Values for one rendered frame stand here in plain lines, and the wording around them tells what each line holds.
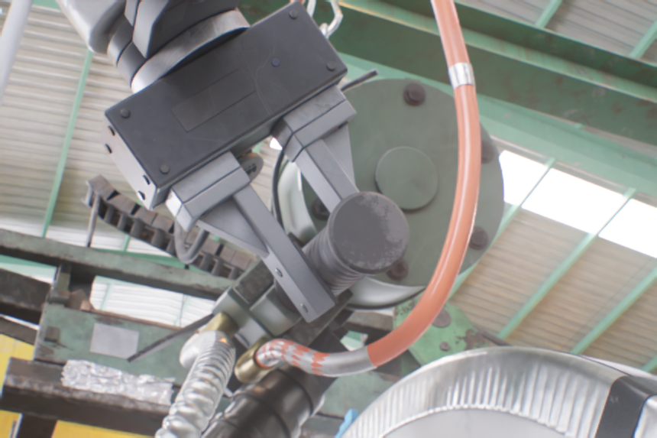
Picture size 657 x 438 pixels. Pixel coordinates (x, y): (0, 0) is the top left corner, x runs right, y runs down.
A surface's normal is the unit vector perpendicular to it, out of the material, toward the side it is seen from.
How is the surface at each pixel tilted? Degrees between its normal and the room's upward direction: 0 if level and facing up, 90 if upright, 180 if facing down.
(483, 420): 90
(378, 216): 115
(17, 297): 90
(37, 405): 180
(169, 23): 131
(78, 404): 180
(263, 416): 97
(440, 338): 90
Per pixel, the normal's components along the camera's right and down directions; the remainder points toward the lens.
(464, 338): 0.18, -0.65
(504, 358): -0.93, -0.23
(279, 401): 0.37, -0.46
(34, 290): 0.57, -0.54
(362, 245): 0.25, -0.25
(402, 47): 0.00, 0.76
